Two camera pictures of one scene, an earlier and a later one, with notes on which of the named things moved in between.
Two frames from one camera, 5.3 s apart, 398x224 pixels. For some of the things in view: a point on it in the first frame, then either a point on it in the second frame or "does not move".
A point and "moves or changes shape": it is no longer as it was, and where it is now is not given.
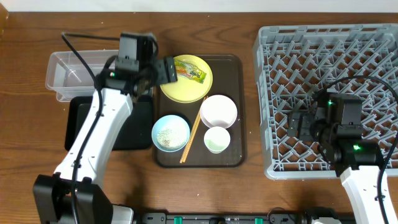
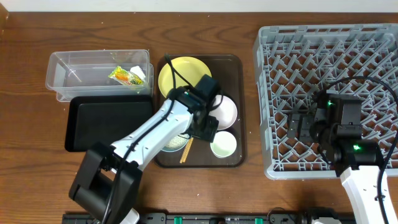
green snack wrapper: x=190 y=71 moves or changes shape
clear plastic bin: x=66 y=75 does not move
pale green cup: x=217 y=139 moves or changes shape
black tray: x=136 y=134 does not move
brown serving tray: x=200 y=121 does not move
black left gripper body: x=147 y=74 to x=206 y=130
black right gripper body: x=302 y=125 does not move
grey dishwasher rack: x=292 y=62 does not move
